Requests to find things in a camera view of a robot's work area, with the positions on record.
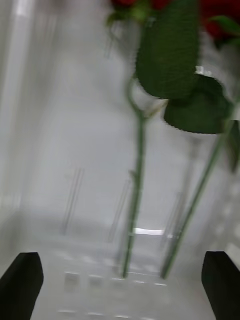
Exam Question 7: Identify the red rose with green stem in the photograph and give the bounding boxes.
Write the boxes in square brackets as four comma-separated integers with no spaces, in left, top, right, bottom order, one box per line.
[106,0,201,279]
[159,0,240,280]

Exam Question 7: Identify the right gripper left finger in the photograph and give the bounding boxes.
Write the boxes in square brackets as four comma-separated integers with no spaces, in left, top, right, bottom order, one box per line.
[0,251,45,320]

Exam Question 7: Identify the shallow white box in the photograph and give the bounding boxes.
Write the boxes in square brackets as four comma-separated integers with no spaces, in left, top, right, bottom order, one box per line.
[0,0,240,320]

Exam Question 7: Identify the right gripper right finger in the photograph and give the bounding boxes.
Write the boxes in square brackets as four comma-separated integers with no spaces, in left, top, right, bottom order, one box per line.
[201,250,240,320]

